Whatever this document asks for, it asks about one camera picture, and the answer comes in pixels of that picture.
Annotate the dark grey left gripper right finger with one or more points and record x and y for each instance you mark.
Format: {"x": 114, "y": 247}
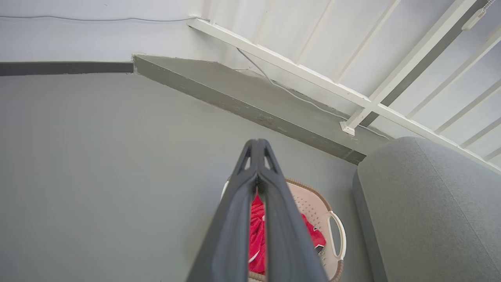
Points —
{"x": 287, "y": 243}

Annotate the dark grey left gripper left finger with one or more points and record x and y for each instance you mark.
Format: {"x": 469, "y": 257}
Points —
{"x": 231, "y": 235}

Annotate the white perforated laundry basket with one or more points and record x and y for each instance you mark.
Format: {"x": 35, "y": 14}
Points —
{"x": 313, "y": 203}

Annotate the red garment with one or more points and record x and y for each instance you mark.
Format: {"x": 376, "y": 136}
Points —
{"x": 256, "y": 235}

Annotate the grey fabric sofa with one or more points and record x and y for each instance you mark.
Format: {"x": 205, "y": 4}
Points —
{"x": 430, "y": 215}

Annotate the dark grey baseboard strip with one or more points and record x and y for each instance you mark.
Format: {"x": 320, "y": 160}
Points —
{"x": 58, "y": 68}

